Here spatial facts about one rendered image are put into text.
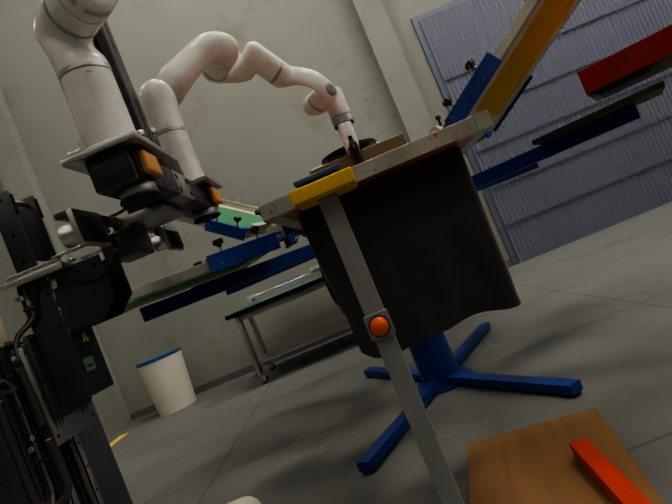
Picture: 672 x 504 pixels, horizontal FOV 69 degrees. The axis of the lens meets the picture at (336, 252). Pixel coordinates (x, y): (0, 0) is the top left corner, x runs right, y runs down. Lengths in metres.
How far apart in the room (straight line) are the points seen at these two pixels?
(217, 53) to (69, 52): 0.64
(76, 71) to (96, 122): 0.10
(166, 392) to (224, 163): 2.60
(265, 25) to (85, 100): 5.43
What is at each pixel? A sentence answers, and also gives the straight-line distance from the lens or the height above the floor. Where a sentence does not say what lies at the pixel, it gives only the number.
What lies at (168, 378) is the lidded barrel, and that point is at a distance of 5.52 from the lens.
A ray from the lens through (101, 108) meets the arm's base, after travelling 1.01.
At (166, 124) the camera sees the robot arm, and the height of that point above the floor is 1.31.
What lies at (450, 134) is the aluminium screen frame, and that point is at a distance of 1.20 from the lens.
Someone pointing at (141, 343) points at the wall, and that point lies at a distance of 6.24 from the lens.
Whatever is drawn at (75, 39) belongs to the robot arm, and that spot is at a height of 1.36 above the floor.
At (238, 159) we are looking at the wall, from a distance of 5.93.
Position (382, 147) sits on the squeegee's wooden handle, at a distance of 1.77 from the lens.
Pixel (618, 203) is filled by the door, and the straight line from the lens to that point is 6.46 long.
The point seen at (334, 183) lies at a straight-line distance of 0.94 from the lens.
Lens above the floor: 0.79
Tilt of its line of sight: 1 degrees up
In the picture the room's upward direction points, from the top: 22 degrees counter-clockwise
